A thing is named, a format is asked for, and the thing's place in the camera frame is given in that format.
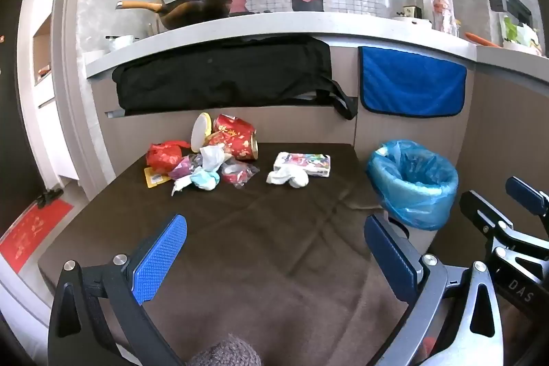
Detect green vegetables in white bag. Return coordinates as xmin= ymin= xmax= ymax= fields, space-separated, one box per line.
xmin=500 ymin=16 xmax=543 ymax=55

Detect red floor mat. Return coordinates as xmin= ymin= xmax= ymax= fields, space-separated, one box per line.
xmin=0 ymin=198 xmax=74 ymax=274

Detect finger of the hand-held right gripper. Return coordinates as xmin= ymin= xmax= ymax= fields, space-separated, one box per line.
xmin=459 ymin=190 xmax=513 ymax=240
xmin=505 ymin=176 xmax=549 ymax=216

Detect red and clear plastic wrapper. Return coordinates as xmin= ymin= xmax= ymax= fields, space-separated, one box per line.
xmin=221 ymin=160 xmax=261 ymax=189

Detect white crumpled tissue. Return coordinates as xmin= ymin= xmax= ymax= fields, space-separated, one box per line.
xmin=199 ymin=144 xmax=226 ymax=172
xmin=266 ymin=168 xmax=309 ymax=189

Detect black wok with wooden handle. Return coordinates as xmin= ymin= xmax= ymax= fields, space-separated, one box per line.
xmin=115 ymin=0 xmax=233 ymax=31

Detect light blue crumpled paper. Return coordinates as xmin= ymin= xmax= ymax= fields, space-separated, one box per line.
xmin=190 ymin=166 xmax=221 ymax=192

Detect white paper scrap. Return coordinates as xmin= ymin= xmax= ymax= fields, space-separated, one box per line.
xmin=171 ymin=175 xmax=194 ymax=196

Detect red drink can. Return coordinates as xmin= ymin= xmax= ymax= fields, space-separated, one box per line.
xmin=205 ymin=114 xmax=259 ymax=161

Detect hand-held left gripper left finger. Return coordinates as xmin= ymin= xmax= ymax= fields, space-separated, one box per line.
xmin=47 ymin=214 xmax=188 ymax=366

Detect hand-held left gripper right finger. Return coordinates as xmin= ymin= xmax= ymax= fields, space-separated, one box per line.
xmin=364 ymin=215 xmax=504 ymax=366

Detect orange carrot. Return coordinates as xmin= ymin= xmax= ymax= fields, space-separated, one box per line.
xmin=465 ymin=32 xmax=502 ymax=48

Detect black hanging bag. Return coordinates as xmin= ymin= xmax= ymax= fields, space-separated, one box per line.
xmin=112 ymin=36 xmax=359 ymax=121

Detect red snack wrapper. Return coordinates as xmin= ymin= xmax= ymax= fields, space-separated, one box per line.
xmin=147 ymin=141 xmax=190 ymax=174

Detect blue towel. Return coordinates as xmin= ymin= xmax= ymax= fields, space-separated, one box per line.
xmin=359 ymin=46 xmax=467 ymax=118

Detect bin with blue liner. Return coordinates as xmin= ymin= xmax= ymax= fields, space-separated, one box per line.
xmin=366 ymin=140 xmax=459 ymax=232

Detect colourful tissue packet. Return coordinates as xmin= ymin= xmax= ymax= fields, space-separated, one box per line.
xmin=273 ymin=152 xmax=332 ymax=178

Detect grey knitted cloth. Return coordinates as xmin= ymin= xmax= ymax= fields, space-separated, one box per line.
xmin=184 ymin=334 xmax=262 ymax=366

